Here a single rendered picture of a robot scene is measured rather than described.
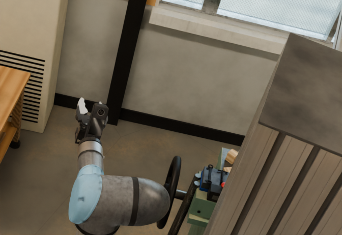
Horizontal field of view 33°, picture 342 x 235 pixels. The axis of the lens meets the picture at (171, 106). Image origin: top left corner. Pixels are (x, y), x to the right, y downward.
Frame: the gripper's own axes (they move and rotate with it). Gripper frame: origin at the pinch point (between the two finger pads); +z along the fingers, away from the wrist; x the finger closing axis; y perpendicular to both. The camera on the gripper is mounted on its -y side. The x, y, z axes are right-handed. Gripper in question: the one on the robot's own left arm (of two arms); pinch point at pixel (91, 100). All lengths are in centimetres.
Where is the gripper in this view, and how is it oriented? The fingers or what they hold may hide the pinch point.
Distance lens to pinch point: 192.8
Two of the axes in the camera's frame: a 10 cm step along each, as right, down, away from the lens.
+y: -3.6, 7.3, 5.8
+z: -1.1, -6.5, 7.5
